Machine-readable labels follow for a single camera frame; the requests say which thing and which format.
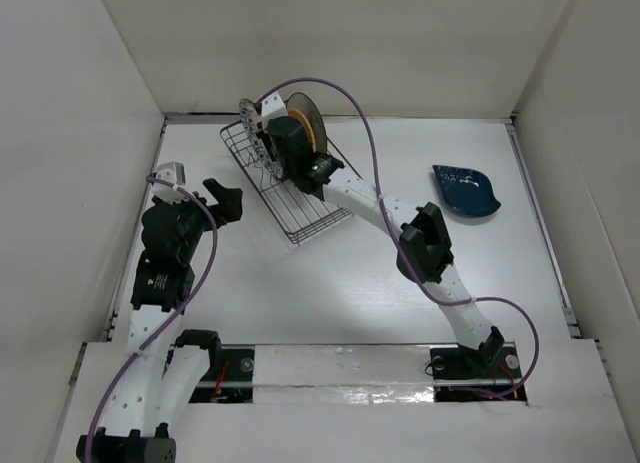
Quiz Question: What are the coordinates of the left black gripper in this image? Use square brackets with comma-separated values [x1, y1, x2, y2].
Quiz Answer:
[164, 179, 241, 263]

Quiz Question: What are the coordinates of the woven bamboo round plate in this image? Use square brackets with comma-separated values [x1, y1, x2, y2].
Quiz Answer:
[287, 108, 316, 152]

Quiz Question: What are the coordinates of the beige plate with tree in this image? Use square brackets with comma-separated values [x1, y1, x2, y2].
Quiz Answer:
[286, 92, 328, 153]

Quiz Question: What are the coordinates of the blue floral white plate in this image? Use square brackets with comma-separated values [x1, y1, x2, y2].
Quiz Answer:
[239, 98, 285, 180]

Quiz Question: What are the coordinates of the dark blue leaf plate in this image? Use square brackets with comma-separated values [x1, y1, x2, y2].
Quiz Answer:
[432, 165, 502, 218]

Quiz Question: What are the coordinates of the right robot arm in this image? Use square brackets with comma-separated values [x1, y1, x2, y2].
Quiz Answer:
[261, 115, 504, 376]

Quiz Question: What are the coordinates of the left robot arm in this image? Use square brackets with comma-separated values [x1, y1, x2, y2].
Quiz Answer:
[76, 175, 243, 462]

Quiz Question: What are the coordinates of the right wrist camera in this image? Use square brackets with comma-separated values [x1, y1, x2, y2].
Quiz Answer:
[260, 91, 288, 126]

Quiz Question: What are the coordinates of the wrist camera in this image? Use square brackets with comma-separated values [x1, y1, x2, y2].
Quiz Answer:
[260, 91, 288, 126]
[151, 162, 188, 204]

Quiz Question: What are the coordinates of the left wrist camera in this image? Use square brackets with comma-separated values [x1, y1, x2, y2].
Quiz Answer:
[151, 162, 188, 204]

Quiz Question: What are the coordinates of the grey wire dish rack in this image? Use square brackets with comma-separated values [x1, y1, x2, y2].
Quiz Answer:
[220, 98, 353, 245]

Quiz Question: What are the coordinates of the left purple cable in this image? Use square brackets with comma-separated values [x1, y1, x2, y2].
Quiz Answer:
[84, 175, 219, 454]

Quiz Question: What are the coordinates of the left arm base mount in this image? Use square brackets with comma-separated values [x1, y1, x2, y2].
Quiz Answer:
[189, 346, 255, 404]

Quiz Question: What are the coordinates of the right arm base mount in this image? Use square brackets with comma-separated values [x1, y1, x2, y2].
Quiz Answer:
[424, 345, 527, 403]

